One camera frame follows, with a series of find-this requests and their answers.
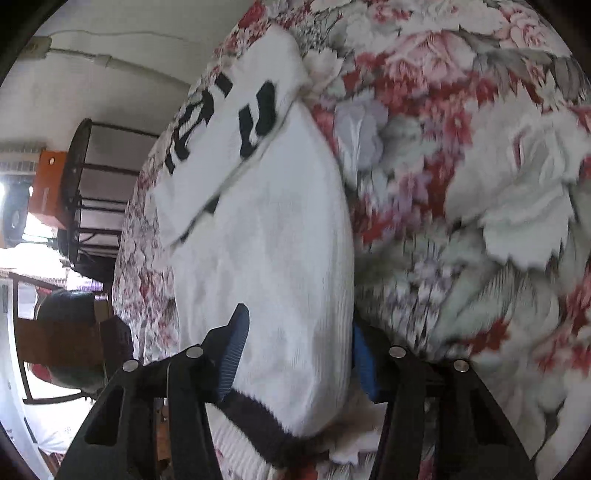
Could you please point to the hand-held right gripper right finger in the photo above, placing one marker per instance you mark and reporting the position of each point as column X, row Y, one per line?
column 364, row 364

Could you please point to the white sweater with black trim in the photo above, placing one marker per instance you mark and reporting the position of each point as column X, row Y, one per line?
column 268, row 258

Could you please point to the white wall conduit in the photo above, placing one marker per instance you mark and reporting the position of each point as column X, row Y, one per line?
column 101, row 59

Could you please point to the dark garment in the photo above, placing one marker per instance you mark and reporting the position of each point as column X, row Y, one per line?
column 69, row 304

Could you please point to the orange cardboard box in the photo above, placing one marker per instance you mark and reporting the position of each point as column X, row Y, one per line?
column 48, row 184

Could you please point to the wooden chair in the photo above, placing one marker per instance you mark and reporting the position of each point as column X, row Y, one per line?
column 55, row 341

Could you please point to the floral bed blanket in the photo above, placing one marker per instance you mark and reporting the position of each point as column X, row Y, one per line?
column 461, row 184

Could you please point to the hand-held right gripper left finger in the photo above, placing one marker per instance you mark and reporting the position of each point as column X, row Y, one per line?
column 233, row 355

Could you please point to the black round metal rack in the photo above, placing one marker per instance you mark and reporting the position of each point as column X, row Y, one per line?
column 87, row 265

